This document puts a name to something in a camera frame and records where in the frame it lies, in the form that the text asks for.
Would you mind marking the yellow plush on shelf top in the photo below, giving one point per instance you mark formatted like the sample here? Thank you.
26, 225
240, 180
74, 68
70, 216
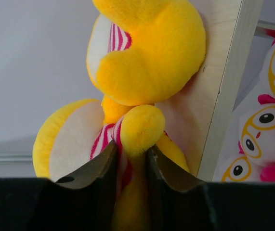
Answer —
162, 44

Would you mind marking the white two-tier shelf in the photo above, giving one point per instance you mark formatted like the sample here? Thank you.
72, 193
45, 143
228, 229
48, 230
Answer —
198, 116

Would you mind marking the pink plush with glasses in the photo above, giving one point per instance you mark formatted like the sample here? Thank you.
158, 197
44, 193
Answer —
257, 136

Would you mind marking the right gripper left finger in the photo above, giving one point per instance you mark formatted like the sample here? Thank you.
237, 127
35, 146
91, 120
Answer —
80, 201

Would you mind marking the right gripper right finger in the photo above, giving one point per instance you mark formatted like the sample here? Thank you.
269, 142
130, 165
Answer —
179, 201

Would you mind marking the yellow plush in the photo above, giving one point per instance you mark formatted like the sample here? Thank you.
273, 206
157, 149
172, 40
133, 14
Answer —
162, 44
78, 132

